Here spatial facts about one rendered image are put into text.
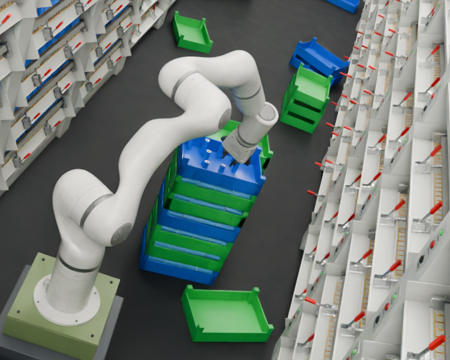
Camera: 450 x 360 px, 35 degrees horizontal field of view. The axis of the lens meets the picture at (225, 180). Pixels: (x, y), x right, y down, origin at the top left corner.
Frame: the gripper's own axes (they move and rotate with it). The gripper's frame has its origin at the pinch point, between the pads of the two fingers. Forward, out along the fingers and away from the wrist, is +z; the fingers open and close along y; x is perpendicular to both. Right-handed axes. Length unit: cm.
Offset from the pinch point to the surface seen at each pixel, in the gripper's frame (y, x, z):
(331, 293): 55, -16, -9
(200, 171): -4.1, -8.5, 6.3
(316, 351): 60, -39, -19
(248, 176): 8.5, 9.1, 13.5
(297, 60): -30, 182, 135
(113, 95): -72, 46, 103
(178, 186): -6.0, -14.3, 14.7
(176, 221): 1.3, -17.1, 28.6
